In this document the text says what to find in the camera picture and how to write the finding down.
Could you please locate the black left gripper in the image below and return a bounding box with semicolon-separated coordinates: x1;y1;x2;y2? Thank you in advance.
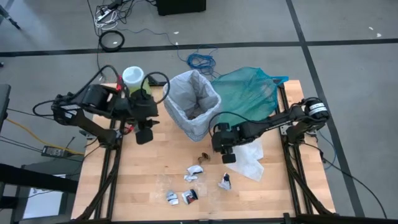
124;92;160;130

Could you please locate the brown paper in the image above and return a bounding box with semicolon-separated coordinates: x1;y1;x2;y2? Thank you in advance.
197;152;211;165

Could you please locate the grey trash bag liner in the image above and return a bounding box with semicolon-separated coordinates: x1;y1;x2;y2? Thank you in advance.
162;68;222;142

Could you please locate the white black wrapper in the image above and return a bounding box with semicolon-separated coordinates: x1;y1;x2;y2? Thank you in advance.
218;172;233;191

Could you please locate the white paper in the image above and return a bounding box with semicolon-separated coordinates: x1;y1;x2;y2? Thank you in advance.
183;164;205;183

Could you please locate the red black wrapper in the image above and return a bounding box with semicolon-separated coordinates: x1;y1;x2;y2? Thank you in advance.
182;189;199;205

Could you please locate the silver wrapper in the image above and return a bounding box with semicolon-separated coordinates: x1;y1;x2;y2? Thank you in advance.
165;190;180;206

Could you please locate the green plastic trash bag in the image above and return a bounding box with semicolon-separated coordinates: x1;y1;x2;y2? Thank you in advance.
210;66;289;130

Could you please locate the green wipes canister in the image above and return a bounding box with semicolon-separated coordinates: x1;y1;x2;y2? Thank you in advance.
122;65;153;97

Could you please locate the black power adapter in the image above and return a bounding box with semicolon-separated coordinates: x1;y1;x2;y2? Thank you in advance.
41;145;67;158

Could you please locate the black box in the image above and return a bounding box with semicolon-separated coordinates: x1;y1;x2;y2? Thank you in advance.
155;0;208;17

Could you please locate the black desk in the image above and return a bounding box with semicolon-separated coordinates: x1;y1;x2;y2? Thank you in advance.
0;163;79;224

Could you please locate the white board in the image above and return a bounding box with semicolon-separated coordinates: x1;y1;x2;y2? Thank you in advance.
22;186;68;220

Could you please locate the black tripod leg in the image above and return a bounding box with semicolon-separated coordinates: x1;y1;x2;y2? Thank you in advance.
0;4;22;31

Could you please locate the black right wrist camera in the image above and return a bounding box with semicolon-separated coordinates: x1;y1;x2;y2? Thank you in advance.
221;152;237;165

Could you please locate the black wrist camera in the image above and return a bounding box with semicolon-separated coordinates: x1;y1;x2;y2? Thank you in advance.
136;128;154;146
221;152;237;165

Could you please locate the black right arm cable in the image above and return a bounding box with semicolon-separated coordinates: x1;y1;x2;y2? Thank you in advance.
208;111;249;138

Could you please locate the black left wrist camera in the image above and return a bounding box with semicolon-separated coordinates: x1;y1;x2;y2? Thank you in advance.
136;128;154;146

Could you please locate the blue cable coil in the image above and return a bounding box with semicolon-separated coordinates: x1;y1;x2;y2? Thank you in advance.
177;45;218;78

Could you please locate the black cable ring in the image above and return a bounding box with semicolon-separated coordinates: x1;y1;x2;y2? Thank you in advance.
98;30;126;53

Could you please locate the yellow floor cable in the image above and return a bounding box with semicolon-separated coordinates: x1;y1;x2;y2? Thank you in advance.
5;118;85;156

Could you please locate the white cable bundle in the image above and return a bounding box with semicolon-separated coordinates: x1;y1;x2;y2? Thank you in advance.
94;7;119;31

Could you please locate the black cable tangle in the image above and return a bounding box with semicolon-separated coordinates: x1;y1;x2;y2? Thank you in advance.
86;0;156;26

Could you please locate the black floor cable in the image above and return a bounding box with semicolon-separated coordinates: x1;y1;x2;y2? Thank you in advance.
320;155;389;219

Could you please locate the black aluminium frame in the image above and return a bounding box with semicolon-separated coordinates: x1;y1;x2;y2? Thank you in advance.
62;73;398;224

